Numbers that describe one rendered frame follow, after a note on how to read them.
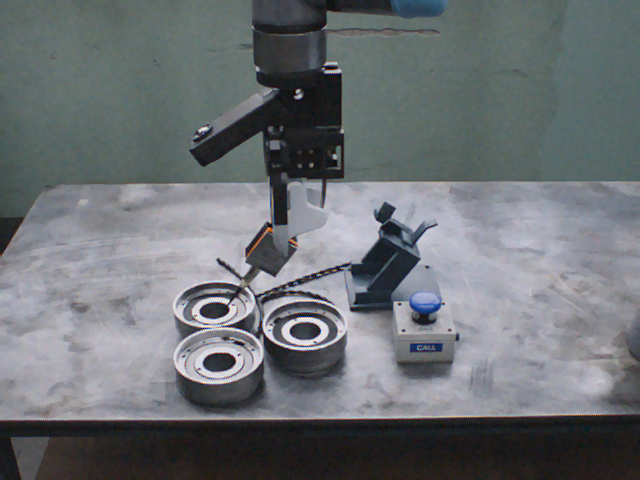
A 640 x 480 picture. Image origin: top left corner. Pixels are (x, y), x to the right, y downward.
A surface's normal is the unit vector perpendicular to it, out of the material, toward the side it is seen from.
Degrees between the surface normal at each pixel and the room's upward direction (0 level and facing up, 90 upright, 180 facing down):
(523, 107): 90
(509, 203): 0
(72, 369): 0
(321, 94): 88
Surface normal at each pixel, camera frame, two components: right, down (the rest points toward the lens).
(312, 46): 0.59, 0.39
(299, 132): 0.00, -0.87
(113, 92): 0.01, 0.51
